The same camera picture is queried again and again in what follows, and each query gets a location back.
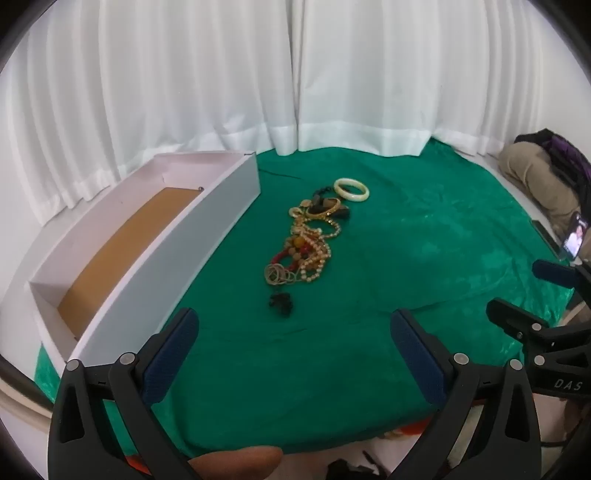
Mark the white rectangular box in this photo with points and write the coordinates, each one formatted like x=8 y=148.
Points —
x=147 y=258

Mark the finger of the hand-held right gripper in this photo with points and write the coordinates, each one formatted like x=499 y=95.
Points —
x=556 y=273
x=517 y=318

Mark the smartphone with lit screen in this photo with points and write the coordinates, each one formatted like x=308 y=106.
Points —
x=575 y=237

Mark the white bangle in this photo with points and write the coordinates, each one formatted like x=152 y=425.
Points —
x=352 y=190

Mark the black hair clip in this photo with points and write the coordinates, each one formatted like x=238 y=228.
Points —
x=280 y=304

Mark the person's left hand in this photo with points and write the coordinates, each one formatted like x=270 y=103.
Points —
x=235 y=464

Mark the gold bangle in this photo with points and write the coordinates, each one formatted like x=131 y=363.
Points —
x=323 y=208

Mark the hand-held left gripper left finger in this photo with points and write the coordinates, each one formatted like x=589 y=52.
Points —
x=168 y=357

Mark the green velvet cloth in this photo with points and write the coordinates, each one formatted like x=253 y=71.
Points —
x=369 y=300

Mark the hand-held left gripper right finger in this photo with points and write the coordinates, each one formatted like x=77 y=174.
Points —
x=418 y=357

